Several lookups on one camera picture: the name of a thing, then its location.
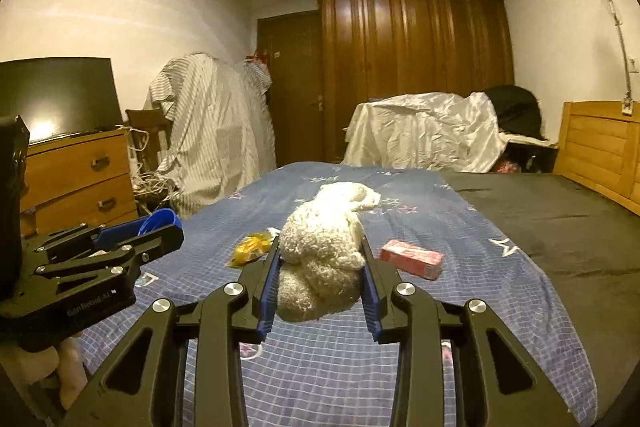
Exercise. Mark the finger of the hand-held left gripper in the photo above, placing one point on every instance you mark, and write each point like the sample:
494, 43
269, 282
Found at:
155, 244
115, 234

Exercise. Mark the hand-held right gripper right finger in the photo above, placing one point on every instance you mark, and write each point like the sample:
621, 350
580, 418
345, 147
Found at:
372, 302

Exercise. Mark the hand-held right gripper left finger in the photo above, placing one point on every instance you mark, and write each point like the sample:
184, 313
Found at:
267, 292

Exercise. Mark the person's left hand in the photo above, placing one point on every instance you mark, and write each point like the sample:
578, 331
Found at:
30, 367

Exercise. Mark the yellow snack wrapper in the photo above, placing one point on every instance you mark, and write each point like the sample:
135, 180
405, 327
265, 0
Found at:
250, 249

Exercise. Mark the long red carton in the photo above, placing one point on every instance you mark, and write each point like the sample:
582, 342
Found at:
412, 259

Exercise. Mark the wooden dresser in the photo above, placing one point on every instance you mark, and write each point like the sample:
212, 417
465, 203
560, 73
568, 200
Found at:
75, 187

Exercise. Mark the blue star-print bedsheet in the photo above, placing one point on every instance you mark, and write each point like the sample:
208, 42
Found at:
450, 307

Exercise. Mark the dark wooden chair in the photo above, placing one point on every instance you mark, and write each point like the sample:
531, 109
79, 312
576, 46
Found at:
147, 127

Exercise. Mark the grey striped cloth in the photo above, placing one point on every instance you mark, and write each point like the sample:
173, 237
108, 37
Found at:
215, 132

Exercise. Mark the black flat screen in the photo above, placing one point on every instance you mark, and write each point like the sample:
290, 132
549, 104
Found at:
60, 97

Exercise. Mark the white crumpled sheet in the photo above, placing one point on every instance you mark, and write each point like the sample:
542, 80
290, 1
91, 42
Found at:
425, 132

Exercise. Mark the pink patterned bag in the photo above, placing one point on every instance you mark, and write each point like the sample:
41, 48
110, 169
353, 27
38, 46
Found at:
507, 167

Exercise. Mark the dark wooden door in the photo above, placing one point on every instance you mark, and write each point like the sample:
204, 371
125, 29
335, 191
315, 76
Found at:
292, 97

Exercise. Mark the black bed sheet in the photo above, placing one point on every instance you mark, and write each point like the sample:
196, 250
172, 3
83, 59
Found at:
575, 232

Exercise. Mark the red hanger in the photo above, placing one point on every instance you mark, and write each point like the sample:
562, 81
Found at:
257, 56

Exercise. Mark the dark wooden table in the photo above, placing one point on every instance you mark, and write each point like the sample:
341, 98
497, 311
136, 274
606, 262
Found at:
535, 154

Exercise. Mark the black clothing pile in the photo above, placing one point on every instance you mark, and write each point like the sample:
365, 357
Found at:
517, 109

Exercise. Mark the brown wooden wardrobe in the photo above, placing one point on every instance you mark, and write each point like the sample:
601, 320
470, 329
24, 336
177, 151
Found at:
415, 57

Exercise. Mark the wooden headboard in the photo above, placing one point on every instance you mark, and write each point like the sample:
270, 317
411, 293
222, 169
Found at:
595, 147

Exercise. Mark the white wall socket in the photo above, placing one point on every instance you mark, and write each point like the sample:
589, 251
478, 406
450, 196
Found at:
635, 66

